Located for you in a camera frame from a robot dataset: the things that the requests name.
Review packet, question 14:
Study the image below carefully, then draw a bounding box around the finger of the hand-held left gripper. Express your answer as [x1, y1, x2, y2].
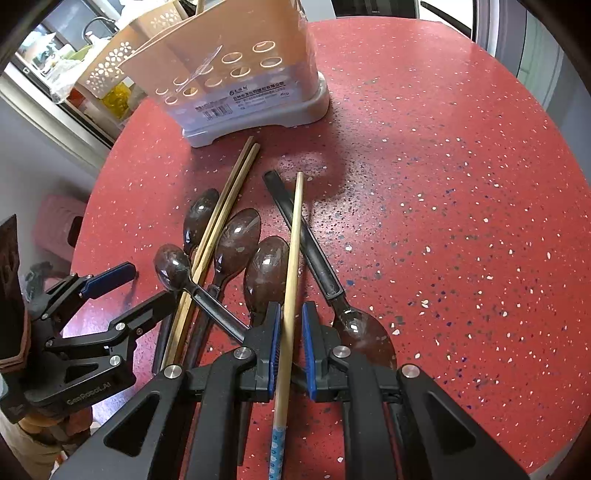
[41, 261, 138, 322]
[28, 291, 183, 408]

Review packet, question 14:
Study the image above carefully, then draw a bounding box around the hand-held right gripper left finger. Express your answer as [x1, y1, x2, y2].
[48, 301, 282, 480]

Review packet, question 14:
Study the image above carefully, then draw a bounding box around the beige perforated plastic basket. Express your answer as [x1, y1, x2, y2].
[76, 0, 185, 99]

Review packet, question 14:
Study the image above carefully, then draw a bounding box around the beige utensil holder grey base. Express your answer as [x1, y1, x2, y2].
[119, 0, 331, 148]

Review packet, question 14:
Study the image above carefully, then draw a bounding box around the clear plastic bag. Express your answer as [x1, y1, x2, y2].
[46, 55, 85, 103]

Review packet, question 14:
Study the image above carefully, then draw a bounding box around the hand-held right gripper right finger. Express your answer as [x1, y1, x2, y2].
[302, 301, 532, 480]

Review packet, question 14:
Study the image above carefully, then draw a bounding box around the pink plastic stool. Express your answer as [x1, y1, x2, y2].
[34, 194, 88, 268]

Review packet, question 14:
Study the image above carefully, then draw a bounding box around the yellow bottle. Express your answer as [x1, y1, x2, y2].
[102, 78, 134, 116]

